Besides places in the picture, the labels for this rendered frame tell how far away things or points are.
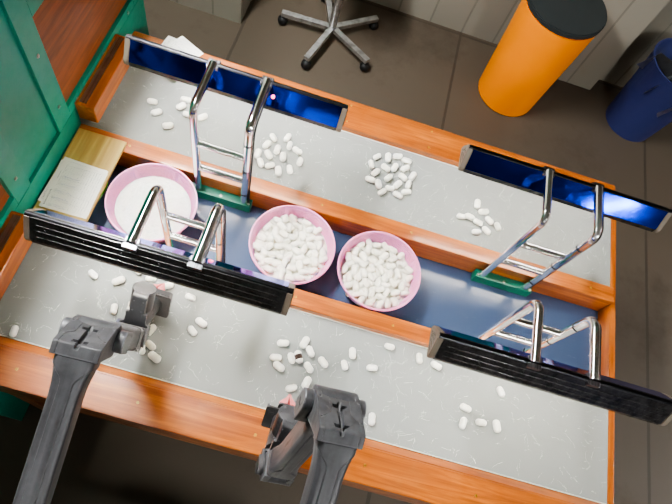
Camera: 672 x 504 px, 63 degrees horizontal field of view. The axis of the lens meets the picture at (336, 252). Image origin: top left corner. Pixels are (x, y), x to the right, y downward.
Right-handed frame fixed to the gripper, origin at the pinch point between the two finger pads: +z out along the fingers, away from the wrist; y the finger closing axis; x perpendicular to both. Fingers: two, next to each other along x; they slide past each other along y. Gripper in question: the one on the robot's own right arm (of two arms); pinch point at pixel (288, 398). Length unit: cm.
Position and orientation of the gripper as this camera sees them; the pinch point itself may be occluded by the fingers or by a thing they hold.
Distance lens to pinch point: 149.9
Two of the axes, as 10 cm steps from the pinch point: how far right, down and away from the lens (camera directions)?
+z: 0.6, -3.9, 9.2
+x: -2.9, 8.7, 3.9
